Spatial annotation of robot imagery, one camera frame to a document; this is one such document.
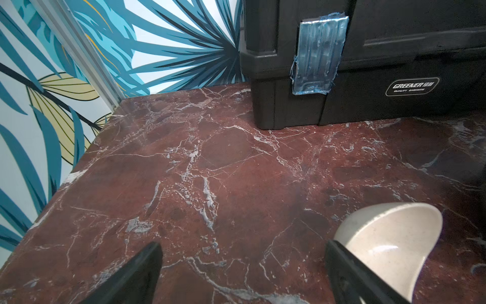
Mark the beige plastic ladle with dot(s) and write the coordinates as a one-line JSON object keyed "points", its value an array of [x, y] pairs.
{"points": [[393, 240]]}

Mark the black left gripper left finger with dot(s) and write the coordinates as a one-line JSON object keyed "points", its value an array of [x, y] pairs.
{"points": [[135, 282]]}

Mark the black plastic toolbox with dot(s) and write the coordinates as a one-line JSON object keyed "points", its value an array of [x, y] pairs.
{"points": [[330, 62]]}

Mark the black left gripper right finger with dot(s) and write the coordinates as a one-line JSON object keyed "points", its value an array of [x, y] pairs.
{"points": [[352, 281]]}

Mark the aluminium left corner post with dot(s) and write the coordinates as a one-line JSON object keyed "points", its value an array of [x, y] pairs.
{"points": [[59, 18]]}

